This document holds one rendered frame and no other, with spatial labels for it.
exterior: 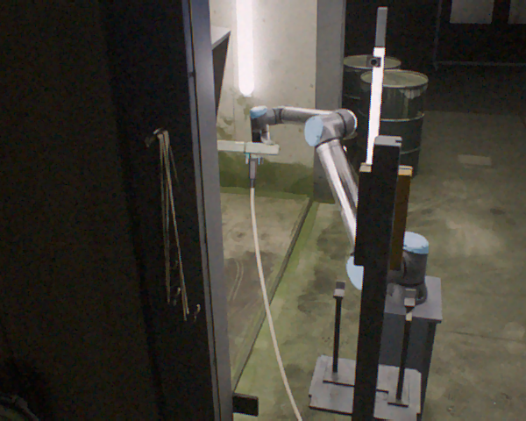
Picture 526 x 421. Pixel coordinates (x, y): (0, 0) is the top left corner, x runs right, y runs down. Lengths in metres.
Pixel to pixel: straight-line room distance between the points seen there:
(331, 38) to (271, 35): 0.45
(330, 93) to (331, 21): 0.52
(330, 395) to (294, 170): 2.98
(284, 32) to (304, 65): 0.28
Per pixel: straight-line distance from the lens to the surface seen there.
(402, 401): 1.78
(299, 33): 4.23
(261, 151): 2.53
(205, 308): 1.64
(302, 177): 4.55
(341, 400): 1.77
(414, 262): 2.31
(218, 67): 2.74
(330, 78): 4.26
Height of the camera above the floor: 2.06
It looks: 27 degrees down
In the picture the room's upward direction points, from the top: 1 degrees counter-clockwise
